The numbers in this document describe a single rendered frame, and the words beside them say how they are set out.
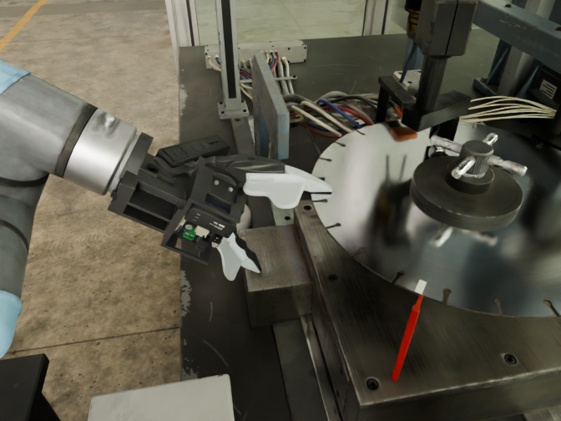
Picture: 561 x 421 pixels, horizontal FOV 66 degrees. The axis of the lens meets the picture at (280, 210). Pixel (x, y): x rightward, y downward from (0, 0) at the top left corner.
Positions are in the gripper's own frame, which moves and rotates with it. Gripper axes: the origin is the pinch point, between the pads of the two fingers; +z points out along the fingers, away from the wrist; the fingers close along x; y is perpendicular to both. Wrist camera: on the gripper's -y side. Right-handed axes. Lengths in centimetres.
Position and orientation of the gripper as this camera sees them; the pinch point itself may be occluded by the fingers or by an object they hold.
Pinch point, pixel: (295, 230)
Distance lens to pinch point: 51.2
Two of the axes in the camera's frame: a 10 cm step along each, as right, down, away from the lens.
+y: -0.1, 6.4, -7.7
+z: 8.5, 4.1, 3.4
